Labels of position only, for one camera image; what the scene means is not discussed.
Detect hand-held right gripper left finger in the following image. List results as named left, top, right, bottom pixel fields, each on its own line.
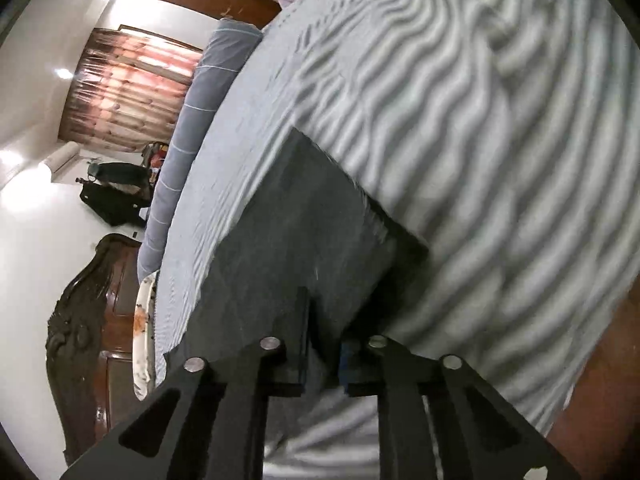
left=60, top=287, right=313, bottom=480

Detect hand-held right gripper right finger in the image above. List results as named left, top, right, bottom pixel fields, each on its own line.
left=339, top=335, right=583, bottom=480

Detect dark grey denim pants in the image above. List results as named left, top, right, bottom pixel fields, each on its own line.
left=162, top=127, right=431, bottom=396

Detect floral pillow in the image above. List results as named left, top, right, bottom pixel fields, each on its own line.
left=131, top=270, right=161, bottom=401

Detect carved wooden headboard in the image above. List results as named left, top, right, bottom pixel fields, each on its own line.
left=45, top=232, right=146, bottom=466

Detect cluttered bedside table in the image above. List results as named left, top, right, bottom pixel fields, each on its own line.
left=142, top=142, right=171, bottom=181

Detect black hanging coat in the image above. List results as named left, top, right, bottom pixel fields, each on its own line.
left=79, top=180, right=152, bottom=227

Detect dark green hanging coat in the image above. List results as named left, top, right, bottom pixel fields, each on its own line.
left=89, top=160, right=151, bottom=186

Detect rolled blue checked duvet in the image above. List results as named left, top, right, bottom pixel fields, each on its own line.
left=137, top=17, right=263, bottom=273

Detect grey white striped bed sheet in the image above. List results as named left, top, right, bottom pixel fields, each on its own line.
left=152, top=0, right=640, bottom=480

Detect patterned pink window curtain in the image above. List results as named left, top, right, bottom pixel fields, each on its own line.
left=57, top=27, right=203, bottom=153

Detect white wall air conditioner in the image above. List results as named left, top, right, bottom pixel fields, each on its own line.
left=42, top=140, right=81, bottom=176

